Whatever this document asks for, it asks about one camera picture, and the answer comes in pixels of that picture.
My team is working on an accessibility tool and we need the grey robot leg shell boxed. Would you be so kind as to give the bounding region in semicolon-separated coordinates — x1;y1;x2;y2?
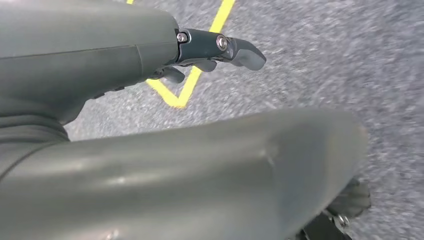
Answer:
0;107;369;240

